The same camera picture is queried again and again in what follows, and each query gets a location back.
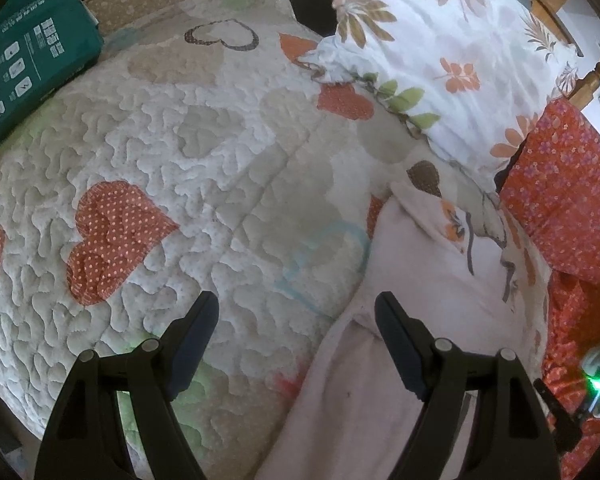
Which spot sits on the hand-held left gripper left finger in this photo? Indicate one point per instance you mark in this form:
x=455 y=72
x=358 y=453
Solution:
x=192 y=347

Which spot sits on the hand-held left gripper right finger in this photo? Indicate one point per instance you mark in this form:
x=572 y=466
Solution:
x=405 y=345

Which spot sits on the pale pink small garment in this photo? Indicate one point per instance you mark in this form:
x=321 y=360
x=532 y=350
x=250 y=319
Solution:
x=410 y=340

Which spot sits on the red floral cloth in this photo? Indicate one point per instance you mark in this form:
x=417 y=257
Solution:
x=565 y=210

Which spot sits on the heart print quilted blanket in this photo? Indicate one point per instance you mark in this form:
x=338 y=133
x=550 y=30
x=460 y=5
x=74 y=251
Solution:
x=180 y=170

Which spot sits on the floral white pillow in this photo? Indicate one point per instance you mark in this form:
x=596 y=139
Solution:
x=445 y=55

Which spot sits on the green plastic package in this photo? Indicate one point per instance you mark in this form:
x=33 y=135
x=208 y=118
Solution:
x=27 y=55

